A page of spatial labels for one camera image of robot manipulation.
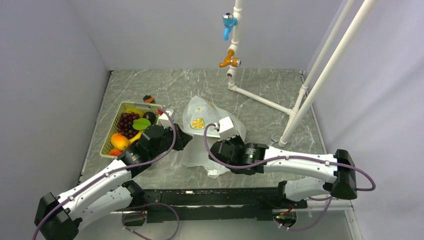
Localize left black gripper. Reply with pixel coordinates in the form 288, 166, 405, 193
149, 122, 192, 159

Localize white plastic bag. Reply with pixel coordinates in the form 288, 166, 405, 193
171, 96, 247, 179

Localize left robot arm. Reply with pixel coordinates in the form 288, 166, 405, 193
32, 123, 193, 240

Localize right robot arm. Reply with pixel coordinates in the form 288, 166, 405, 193
206, 138, 358, 208

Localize dark purple fake fruit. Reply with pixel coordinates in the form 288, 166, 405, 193
142, 111, 157, 125

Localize yellow fake banana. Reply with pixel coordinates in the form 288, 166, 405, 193
124, 108, 144, 144

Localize purple fake grapes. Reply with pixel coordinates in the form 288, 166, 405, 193
116, 112, 140, 139

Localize orange fake mango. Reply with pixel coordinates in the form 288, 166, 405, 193
110, 133, 130, 151

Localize red fake apple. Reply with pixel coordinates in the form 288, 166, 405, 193
108, 148, 123, 157

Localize beige plastic basket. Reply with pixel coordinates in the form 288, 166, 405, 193
100, 101, 163, 158

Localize silver wrench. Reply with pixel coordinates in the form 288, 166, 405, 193
268, 133, 280, 146

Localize small orange black object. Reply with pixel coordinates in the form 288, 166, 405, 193
143, 95, 156, 104

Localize orange valve tap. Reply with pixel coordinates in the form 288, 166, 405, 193
219, 49, 241, 68

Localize blue valve tap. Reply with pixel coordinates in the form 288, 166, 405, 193
222, 12, 238, 41

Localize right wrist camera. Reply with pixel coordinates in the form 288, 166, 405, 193
217, 116, 239, 141

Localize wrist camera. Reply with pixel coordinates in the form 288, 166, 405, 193
158, 109, 176, 128
217, 116, 239, 141

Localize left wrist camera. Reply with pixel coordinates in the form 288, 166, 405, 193
158, 109, 176, 128

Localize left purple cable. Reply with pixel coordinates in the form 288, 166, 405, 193
31, 108, 180, 240

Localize purple cable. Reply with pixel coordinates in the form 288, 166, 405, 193
202, 123, 377, 232
31, 108, 180, 240

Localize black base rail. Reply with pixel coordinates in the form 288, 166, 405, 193
124, 187, 308, 223

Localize white pvc pipe frame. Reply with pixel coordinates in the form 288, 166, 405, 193
224, 0, 379, 148

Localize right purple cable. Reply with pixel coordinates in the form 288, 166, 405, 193
202, 123, 377, 232

